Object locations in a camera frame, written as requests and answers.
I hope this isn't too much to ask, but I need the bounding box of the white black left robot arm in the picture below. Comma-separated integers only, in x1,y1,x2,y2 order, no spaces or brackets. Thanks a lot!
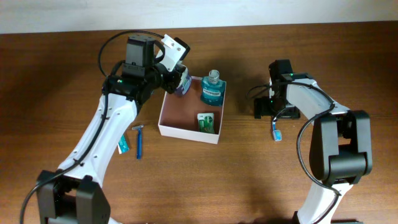
35,62,188,223

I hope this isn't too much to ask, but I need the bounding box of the blue white toothbrush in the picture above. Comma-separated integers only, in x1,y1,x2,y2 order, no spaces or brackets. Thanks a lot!
272,121,282,141

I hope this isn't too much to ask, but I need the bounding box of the green soap box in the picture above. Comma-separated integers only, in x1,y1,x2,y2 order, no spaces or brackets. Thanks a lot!
197,113,215,134

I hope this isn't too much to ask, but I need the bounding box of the green white toothpaste tube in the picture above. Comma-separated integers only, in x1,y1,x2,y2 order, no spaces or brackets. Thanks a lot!
118,134,130,154

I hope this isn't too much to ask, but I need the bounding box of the blue disposable razor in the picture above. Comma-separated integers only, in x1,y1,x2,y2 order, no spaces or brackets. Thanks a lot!
131,124,144,159

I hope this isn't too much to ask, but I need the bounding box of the foam pump bottle blue liquid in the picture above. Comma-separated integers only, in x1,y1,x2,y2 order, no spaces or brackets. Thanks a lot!
175,65,192,96

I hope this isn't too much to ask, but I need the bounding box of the teal mouthwash bottle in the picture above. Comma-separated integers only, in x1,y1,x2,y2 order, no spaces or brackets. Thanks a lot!
200,70,226,106

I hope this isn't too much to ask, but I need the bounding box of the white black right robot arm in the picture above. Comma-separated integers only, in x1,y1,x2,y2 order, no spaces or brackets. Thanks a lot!
260,73,373,223

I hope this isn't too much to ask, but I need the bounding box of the pink white open box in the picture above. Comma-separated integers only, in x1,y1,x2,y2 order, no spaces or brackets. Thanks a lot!
158,77,224,144

